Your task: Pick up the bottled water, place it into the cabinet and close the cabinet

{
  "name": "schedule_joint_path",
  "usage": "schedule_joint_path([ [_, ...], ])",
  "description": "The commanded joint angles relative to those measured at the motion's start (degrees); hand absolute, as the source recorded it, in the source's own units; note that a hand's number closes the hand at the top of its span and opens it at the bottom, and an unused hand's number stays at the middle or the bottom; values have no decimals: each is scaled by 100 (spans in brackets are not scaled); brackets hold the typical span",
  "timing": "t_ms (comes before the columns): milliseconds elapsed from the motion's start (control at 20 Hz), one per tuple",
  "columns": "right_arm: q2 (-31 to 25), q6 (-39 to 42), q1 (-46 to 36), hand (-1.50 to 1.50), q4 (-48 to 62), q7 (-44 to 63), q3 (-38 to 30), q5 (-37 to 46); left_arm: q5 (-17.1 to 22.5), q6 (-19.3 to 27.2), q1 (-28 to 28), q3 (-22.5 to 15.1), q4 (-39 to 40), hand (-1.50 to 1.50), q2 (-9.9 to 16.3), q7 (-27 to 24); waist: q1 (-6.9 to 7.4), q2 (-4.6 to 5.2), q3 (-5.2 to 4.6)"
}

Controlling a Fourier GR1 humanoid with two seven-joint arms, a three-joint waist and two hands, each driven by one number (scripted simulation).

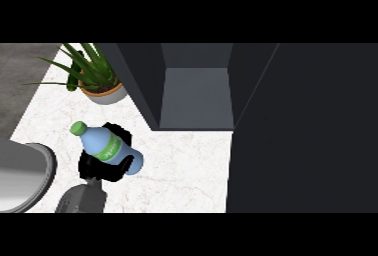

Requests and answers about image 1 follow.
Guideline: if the blue water bottle green cap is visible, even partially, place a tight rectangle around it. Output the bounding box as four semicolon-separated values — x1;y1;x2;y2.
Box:
69;120;145;176

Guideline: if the dark grey open cabinet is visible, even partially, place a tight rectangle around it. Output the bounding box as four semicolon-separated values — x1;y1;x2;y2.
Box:
97;43;281;132

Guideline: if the dark grey cabinet door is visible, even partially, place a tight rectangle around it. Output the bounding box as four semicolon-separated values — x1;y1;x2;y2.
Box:
225;43;378;214

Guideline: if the potted green plant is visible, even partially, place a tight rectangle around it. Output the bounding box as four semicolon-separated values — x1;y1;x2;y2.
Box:
21;43;129;106

